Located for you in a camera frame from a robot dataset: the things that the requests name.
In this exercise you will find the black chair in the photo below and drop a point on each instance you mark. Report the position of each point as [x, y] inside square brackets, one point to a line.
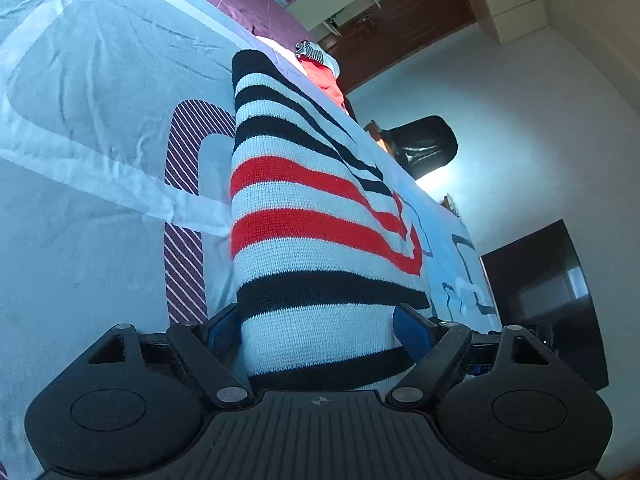
[425, 140]

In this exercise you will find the black screen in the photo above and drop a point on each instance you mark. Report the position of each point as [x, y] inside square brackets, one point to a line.
[540, 285]

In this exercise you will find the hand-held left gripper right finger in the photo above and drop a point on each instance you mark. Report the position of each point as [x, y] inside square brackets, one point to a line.
[407, 326]

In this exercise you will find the white patterned blanket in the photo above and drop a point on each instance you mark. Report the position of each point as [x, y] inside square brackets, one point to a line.
[100, 110]

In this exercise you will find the red garment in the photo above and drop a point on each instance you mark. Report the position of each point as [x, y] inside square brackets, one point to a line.
[326, 81]

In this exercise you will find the red black white striped sweater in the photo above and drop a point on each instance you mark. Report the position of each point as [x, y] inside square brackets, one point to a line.
[300, 240]

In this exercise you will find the brown wooden door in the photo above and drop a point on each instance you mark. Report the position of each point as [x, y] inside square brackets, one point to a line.
[400, 25]

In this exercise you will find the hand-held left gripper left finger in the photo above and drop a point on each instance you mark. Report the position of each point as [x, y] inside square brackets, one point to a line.
[222, 331]

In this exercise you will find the zebra striped small garment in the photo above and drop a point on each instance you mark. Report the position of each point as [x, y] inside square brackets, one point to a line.
[310, 51]

